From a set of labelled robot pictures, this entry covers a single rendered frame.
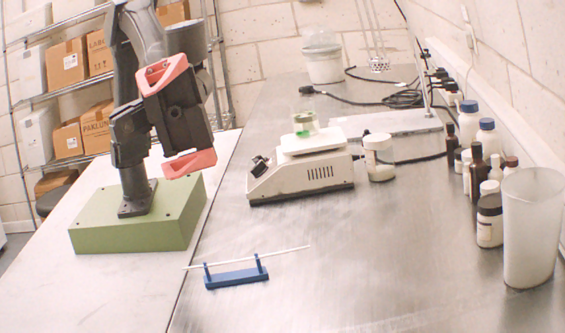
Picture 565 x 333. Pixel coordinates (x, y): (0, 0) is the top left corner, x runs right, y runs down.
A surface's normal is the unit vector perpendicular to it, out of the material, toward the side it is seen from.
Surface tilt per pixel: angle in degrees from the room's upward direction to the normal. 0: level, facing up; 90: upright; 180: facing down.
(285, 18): 90
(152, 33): 39
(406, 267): 0
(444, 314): 0
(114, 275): 0
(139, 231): 90
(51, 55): 89
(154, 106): 93
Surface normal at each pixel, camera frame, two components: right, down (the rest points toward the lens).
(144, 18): 0.17, -0.62
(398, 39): -0.07, 0.31
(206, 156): 0.88, -0.11
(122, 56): 0.51, 0.53
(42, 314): -0.17, -0.94
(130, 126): 0.52, 0.14
